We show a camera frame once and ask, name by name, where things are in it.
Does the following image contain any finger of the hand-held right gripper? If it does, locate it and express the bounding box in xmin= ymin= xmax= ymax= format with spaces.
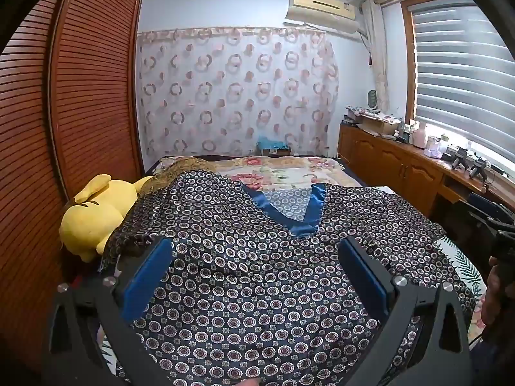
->
xmin=467 ymin=192 xmax=501 ymax=212

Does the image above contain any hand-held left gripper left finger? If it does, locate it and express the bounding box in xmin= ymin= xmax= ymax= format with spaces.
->
xmin=40 ymin=237 xmax=173 ymax=386

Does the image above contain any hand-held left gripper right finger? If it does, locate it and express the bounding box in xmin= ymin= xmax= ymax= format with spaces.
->
xmin=337 ymin=236 xmax=471 ymax=386

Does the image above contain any navy patterned satin shirt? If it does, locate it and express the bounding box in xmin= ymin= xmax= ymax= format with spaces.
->
xmin=98 ymin=170 xmax=477 ymax=386

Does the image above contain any person's right hand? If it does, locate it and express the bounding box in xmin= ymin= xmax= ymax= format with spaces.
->
xmin=482 ymin=256 xmax=504 ymax=327

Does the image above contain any palm leaf printed sheet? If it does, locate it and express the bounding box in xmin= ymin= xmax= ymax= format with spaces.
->
xmin=432 ymin=235 xmax=487 ymax=330

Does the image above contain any yellow plush toy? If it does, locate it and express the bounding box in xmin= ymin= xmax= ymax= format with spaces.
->
xmin=59 ymin=174 xmax=154 ymax=262

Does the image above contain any pink bottle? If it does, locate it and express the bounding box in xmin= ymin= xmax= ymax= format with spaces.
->
xmin=412 ymin=121 xmax=428 ymax=149

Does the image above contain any wooden side cabinet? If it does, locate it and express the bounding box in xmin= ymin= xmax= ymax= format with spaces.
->
xmin=337 ymin=123 xmax=515 ymax=226

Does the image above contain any olive patterned folded cloth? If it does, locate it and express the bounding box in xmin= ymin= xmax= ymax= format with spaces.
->
xmin=139 ymin=158 xmax=220 ymax=194

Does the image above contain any open cardboard box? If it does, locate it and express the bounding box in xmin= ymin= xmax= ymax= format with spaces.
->
xmin=356 ymin=115 xmax=399 ymax=135

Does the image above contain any floral bed blanket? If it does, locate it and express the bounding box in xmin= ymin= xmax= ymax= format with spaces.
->
xmin=151 ymin=156 xmax=365 ymax=202

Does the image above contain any floral cloth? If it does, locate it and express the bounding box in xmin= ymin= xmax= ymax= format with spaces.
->
xmin=346 ymin=105 xmax=403 ymax=123

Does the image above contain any blue plastic bag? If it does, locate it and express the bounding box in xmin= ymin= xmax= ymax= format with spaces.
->
xmin=257 ymin=136 xmax=288 ymax=150

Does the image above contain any cream window curtain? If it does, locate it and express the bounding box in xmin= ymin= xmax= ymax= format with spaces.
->
xmin=361 ymin=0 xmax=390 ymax=114

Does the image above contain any wooden louvred wardrobe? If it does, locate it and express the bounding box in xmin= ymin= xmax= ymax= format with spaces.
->
xmin=0 ymin=0 xmax=145 ymax=386

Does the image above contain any cream air conditioner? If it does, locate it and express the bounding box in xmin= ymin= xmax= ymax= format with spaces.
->
xmin=285 ymin=0 xmax=361 ymax=35

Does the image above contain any wooden window frame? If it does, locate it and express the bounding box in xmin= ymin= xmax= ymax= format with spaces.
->
xmin=400 ymin=0 xmax=515 ymax=129

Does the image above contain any floral ring-print wall curtain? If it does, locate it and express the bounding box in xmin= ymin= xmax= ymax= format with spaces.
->
xmin=137 ymin=26 xmax=339 ymax=159

